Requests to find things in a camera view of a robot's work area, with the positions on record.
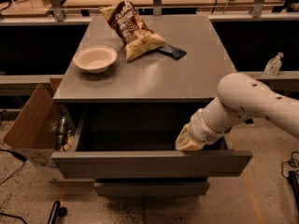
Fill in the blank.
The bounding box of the open cardboard box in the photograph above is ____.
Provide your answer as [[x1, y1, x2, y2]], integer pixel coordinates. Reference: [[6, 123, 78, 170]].
[[3, 78, 65, 182]]

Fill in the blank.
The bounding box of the dark blue flat packet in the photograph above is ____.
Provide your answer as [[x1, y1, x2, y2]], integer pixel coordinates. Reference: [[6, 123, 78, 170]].
[[156, 45, 187, 60]]

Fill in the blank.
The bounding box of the black cable right floor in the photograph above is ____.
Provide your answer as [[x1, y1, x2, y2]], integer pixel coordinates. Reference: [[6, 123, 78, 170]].
[[280, 150, 299, 179]]

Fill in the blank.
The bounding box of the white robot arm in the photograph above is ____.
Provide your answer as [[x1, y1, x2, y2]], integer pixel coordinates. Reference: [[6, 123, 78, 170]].
[[175, 73, 299, 151]]

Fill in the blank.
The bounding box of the grey bottom drawer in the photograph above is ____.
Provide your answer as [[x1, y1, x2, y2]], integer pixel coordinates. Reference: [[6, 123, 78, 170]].
[[94, 181, 210, 198]]

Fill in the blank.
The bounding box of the grey top drawer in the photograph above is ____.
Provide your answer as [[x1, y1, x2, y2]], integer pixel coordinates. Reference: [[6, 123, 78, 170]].
[[52, 103, 252, 179]]

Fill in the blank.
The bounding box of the black cable floor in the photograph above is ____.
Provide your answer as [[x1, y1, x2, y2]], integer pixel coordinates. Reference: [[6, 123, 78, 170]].
[[0, 148, 28, 186], [280, 150, 299, 179]]

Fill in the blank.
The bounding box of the metal can in box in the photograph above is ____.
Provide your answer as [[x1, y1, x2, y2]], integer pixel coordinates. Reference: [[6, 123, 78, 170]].
[[56, 117, 67, 134]]

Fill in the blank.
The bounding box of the metal railing post left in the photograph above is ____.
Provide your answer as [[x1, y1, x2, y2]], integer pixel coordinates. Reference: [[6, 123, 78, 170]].
[[50, 0, 64, 21]]

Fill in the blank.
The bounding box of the black cable left floor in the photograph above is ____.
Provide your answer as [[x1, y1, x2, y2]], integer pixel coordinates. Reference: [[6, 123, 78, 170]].
[[0, 148, 28, 186]]

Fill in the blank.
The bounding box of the clear hand sanitizer bottle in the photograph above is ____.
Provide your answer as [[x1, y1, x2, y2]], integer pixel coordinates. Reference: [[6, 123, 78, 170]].
[[264, 52, 284, 76]]

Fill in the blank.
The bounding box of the black floor stand base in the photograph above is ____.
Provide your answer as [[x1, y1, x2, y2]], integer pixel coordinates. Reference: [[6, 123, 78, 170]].
[[47, 201, 67, 224]]

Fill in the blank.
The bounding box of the grey drawer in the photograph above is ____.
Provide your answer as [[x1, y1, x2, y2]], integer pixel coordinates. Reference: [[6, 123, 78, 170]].
[[52, 103, 252, 179], [94, 181, 210, 198]]

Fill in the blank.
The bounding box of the grey drawer cabinet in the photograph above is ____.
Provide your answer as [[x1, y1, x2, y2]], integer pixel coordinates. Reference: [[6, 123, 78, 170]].
[[52, 14, 251, 199]]

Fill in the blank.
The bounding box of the brown chip bag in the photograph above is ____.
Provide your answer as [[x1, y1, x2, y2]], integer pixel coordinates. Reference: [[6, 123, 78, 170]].
[[100, 1, 166, 62]]

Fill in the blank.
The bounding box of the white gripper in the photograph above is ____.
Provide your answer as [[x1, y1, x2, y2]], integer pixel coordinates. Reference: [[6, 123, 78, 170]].
[[175, 108, 223, 151]]

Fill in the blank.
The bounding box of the white paper bowl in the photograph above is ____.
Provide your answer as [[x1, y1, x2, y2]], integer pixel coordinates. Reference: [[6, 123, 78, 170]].
[[73, 46, 118, 74]]

